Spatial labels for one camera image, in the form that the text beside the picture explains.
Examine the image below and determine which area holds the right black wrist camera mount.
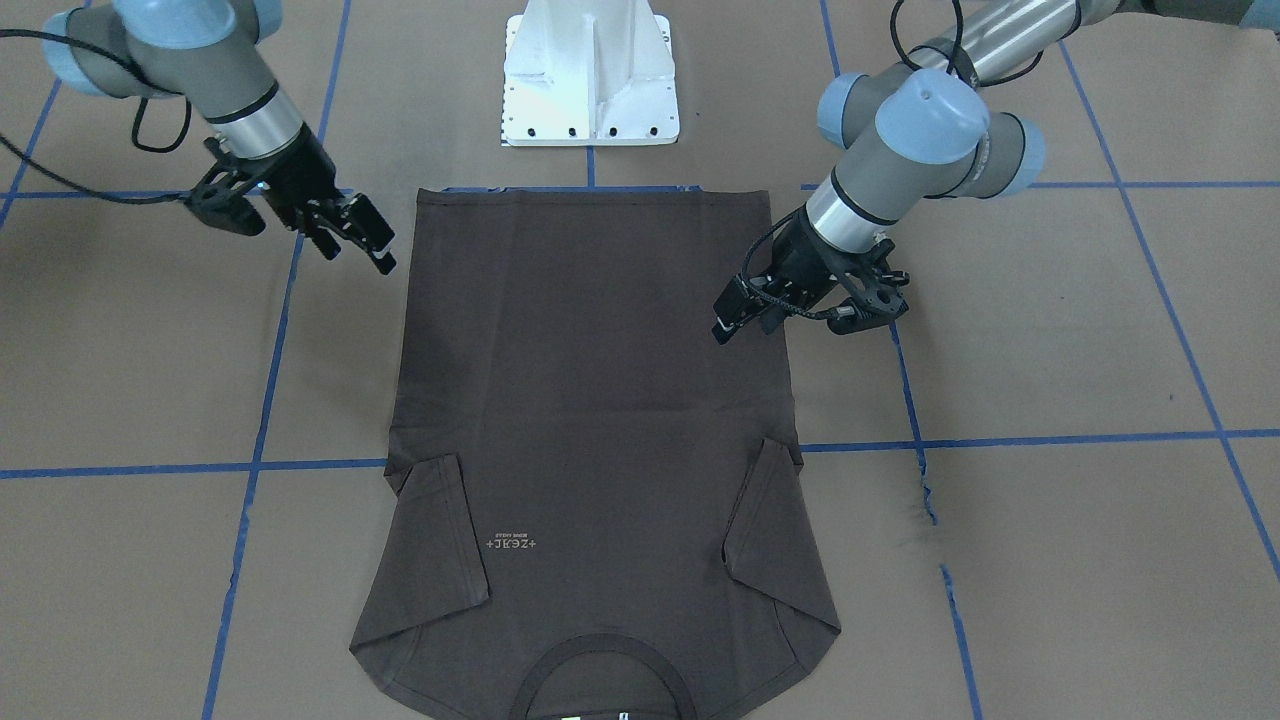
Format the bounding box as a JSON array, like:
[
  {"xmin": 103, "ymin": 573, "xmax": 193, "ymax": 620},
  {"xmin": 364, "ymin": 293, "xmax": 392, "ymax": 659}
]
[{"xmin": 182, "ymin": 137, "xmax": 269, "ymax": 236}]

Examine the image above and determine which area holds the dark brown t-shirt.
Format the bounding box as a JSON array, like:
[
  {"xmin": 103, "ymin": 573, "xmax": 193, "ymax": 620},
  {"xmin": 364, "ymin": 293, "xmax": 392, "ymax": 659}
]
[{"xmin": 349, "ymin": 190, "xmax": 841, "ymax": 719}]

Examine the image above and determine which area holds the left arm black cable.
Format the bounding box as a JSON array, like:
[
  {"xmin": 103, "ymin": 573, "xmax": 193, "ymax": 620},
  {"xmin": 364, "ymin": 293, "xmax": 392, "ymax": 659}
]
[{"xmin": 890, "ymin": 0, "xmax": 1046, "ymax": 91}]

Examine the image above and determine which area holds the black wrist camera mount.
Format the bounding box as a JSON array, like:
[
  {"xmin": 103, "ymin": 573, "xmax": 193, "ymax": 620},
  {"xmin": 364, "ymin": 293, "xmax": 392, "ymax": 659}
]
[
  {"xmin": 182, "ymin": 137, "xmax": 269, "ymax": 236},
  {"xmin": 826, "ymin": 234, "xmax": 910, "ymax": 334}
]

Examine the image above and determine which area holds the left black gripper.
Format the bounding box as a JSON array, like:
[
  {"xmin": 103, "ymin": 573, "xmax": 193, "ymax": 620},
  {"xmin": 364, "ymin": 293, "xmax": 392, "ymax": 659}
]
[{"xmin": 712, "ymin": 210, "xmax": 856, "ymax": 345}]

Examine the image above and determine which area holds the white pedestal column base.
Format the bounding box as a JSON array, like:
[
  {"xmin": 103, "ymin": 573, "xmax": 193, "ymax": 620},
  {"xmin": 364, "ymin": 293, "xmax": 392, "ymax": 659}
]
[{"xmin": 500, "ymin": 1, "xmax": 681, "ymax": 147}]

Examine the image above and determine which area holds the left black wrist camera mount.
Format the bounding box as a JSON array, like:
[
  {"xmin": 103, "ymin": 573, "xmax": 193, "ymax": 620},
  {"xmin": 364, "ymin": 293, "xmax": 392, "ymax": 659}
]
[{"xmin": 826, "ymin": 234, "xmax": 910, "ymax": 334}]

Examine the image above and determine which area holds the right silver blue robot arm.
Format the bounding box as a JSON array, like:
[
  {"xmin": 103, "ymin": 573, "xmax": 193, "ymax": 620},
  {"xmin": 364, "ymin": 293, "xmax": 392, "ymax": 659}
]
[{"xmin": 44, "ymin": 1, "xmax": 396, "ymax": 274}]

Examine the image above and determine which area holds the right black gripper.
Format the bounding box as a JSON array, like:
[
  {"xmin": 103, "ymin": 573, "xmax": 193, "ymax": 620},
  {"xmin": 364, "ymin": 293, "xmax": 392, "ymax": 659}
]
[{"xmin": 255, "ymin": 129, "xmax": 397, "ymax": 275}]

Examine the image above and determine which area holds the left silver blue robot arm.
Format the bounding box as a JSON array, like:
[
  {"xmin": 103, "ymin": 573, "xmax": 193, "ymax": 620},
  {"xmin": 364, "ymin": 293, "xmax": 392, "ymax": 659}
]
[{"xmin": 712, "ymin": 1, "xmax": 1277, "ymax": 345}]

